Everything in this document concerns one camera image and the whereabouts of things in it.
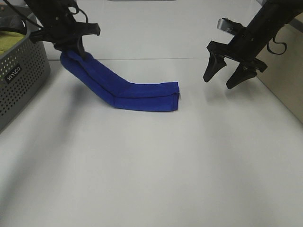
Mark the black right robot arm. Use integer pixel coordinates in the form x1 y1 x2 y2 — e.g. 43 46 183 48
203 0 303 89

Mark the blue microfibre towel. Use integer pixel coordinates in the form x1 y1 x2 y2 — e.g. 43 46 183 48
60 51 179 112

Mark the yellow-green towel in basket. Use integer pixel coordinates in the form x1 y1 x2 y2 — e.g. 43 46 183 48
0 31 25 59

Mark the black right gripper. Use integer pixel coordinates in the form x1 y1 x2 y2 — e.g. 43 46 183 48
203 27 267 89

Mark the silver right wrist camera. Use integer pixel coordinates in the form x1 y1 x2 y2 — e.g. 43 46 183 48
217 18 245 35

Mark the beige box with grey rim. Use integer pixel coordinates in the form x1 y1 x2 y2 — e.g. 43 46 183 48
257 25 303 122

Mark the grey perforated plastic basket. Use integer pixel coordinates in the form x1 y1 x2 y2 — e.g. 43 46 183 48
0 6 52 133

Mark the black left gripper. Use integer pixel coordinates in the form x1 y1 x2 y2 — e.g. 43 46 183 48
30 9 100 60

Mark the black cloth in basket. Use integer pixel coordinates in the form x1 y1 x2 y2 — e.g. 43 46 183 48
0 15 31 35

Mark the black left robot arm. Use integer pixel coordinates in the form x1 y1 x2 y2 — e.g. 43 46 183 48
4 0 100 59

